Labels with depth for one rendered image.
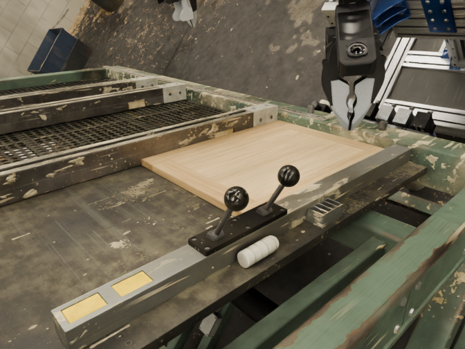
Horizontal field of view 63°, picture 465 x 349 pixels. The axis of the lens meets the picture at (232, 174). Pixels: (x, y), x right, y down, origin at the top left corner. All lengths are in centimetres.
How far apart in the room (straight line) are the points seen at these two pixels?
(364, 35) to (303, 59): 227
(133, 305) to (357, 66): 43
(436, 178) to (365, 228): 34
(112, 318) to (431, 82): 183
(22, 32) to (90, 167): 516
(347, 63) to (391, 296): 31
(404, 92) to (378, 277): 159
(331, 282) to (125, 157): 61
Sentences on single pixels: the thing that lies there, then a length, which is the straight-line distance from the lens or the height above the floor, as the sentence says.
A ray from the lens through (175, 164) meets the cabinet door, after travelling 101.
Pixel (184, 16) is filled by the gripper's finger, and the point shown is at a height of 136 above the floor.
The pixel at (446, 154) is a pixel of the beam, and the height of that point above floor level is 91.
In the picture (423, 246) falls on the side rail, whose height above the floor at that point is 127.
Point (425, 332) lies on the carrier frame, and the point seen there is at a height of 79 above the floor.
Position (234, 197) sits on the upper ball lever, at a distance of 54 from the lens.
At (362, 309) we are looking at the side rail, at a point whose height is 142.
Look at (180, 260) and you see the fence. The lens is 61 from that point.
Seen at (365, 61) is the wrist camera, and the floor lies 155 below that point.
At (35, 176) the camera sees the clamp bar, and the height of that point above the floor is 156.
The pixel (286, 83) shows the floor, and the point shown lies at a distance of 274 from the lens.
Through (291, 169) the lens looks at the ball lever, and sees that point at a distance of 63.
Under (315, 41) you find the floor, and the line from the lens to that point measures 284.
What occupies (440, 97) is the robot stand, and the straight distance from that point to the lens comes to 204.
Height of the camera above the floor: 193
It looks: 47 degrees down
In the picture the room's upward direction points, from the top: 58 degrees counter-clockwise
